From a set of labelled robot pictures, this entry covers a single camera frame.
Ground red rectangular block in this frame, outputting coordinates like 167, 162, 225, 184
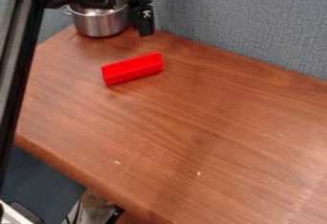
101, 53, 164, 85

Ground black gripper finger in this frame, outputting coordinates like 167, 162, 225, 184
129, 0, 155, 36

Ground stainless steel pot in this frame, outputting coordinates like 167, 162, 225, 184
60, 0, 131, 37

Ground white object at corner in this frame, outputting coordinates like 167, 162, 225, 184
0, 200, 44, 224

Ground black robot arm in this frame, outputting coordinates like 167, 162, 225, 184
0, 0, 116, 190

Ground metal table leg frame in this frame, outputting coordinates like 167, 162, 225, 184
62, 190, 124, 224

